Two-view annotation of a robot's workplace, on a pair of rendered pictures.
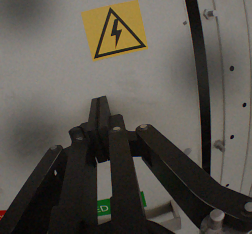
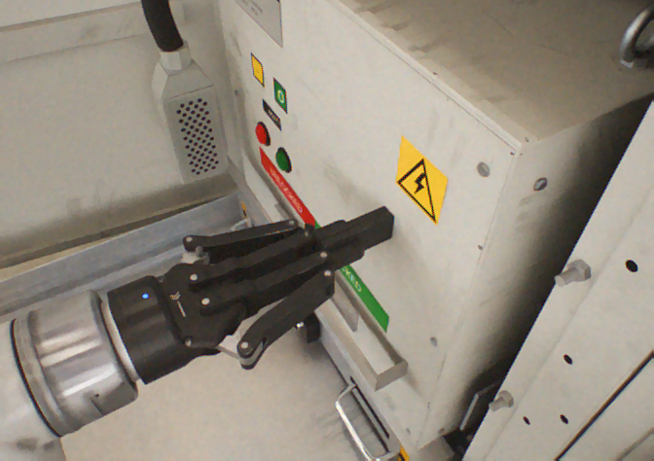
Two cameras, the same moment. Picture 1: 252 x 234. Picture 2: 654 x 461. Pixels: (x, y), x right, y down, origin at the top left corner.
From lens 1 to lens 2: 0.36 m
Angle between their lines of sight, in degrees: 55
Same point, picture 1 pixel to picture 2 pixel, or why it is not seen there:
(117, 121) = (348, 249)
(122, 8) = (432, 171)
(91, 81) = (389, 194)
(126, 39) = (424, 198)
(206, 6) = (586, 259)
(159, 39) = (450, 230)
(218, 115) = (525, 373)
